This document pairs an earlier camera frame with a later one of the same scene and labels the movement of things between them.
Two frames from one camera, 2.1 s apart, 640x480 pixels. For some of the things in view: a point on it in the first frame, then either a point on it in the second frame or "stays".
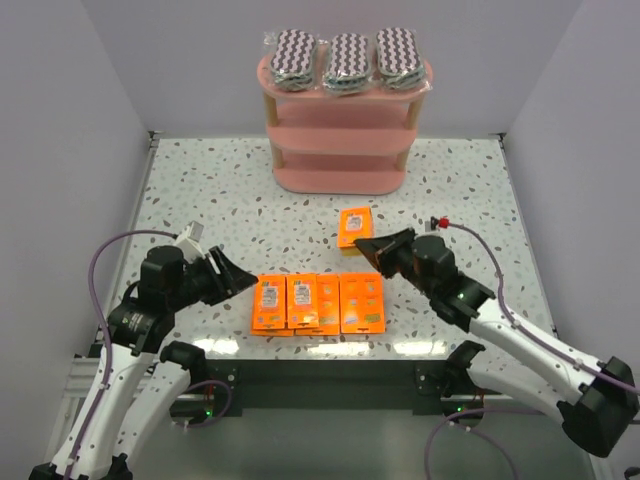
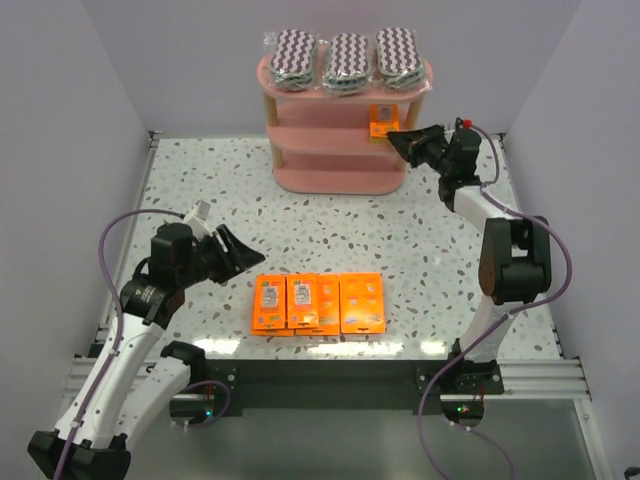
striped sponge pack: [349, 68] stays
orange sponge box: [269, 307] stays
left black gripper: [218, 272] -> [220, 254]
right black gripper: [400, 255] -> [426, 147]
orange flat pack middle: [329, 312] stays
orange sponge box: [354, 223] -> [383, 118]
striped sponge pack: [400, 65] stays
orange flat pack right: [362, 307] stays
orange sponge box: [302, 301] stays
